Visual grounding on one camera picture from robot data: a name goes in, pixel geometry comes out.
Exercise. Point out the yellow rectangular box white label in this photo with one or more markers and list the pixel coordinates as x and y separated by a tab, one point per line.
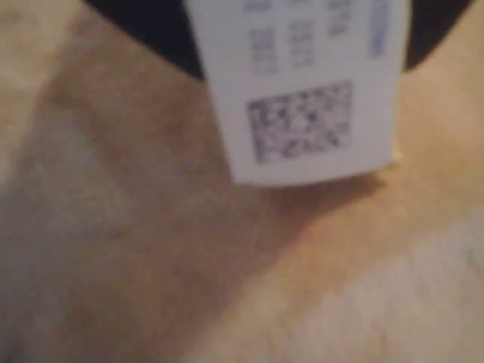
302	94

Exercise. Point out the beige wrinkled cloth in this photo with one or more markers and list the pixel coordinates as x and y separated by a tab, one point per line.
189	264

